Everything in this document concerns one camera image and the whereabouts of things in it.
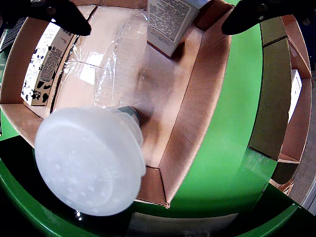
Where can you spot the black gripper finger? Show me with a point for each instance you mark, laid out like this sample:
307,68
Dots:
259,12
64,14

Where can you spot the red and white carton box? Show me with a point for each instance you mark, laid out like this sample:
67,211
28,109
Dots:
170,24

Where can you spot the white bottle with blue label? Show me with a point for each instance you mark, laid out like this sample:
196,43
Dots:
89,160

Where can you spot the cow print carton box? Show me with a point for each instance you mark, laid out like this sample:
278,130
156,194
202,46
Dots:
42,66

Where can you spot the two-compartment cardboard box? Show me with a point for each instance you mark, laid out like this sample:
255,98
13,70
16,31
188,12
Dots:
274,98

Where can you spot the long white carton box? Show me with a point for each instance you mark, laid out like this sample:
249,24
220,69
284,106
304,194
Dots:
295,93

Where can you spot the shallow cardboard tray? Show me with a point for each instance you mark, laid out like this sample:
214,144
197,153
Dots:
168,98

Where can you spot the black keyboard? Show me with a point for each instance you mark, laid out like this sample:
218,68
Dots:
11,34

